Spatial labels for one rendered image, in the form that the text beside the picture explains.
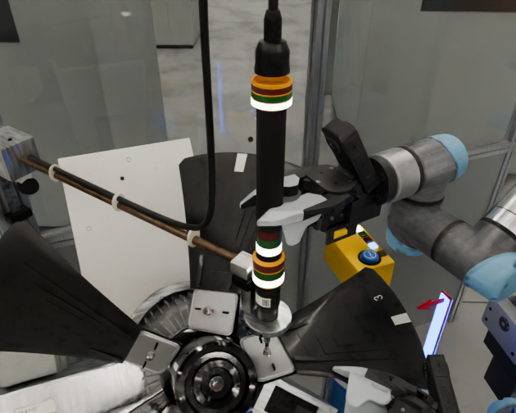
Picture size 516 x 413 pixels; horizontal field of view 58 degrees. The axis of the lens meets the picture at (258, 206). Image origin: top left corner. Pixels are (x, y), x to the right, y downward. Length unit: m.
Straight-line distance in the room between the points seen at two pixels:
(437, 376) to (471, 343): 1.76
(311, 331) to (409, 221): 0.24
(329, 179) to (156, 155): 0.46
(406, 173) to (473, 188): 1.34
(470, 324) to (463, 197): 0.82
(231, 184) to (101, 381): 0.39
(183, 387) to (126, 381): 0.18
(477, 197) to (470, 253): 1.35
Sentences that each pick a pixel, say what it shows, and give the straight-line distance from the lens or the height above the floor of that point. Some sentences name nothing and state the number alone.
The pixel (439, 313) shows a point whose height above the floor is 1.15.
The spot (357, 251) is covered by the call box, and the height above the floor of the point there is 1.07.
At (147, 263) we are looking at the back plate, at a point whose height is 1.18.
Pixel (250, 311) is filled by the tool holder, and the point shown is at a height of 1.28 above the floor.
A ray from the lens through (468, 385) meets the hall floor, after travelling 2.36.
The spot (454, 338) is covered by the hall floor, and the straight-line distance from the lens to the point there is 2.51.
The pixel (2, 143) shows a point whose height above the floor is 1.39.
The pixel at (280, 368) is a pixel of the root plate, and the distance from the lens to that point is 0.75.
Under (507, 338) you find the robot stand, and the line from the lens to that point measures 1.24.
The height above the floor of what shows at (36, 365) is 1.14.
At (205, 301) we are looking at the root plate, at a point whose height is 1.26.
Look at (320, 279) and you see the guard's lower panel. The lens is 1.83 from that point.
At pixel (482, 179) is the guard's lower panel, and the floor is 0.85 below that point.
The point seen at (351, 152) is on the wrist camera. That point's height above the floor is 1.53.
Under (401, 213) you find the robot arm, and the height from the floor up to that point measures 1.37.
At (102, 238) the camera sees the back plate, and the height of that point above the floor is 1.23.
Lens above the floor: 1.79
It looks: 35 degrees down
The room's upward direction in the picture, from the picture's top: straight up
